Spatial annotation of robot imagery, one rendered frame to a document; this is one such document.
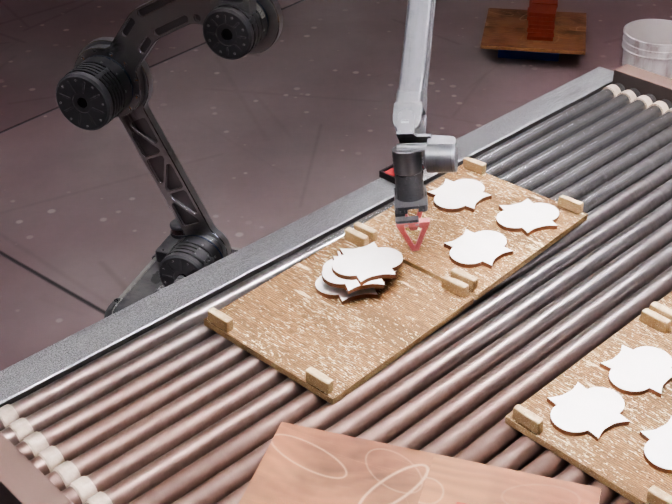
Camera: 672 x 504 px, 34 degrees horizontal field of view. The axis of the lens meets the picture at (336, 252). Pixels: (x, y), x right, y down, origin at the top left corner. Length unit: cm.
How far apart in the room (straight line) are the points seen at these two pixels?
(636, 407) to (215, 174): 286
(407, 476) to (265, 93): 371
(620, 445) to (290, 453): 56
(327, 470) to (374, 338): 47
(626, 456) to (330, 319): 62
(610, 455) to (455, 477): 33
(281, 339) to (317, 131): 282
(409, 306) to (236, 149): 265
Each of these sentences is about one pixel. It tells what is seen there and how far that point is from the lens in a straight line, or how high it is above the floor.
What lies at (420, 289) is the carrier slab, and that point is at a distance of 220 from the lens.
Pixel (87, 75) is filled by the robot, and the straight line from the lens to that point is 314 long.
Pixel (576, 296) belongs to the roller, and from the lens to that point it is 225.
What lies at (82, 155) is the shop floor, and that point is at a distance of 480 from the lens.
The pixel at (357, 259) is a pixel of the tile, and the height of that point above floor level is 99.
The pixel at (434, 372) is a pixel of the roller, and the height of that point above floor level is 91.
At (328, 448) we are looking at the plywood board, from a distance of 170.
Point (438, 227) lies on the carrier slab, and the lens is 240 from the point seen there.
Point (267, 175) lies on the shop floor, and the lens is 450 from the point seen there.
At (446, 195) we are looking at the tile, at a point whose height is 95.
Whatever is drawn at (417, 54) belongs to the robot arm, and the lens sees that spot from 225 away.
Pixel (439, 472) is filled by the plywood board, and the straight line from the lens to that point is 167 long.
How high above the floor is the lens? 222
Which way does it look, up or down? 34 degrees down
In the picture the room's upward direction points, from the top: 1 degrees counter-clockwise
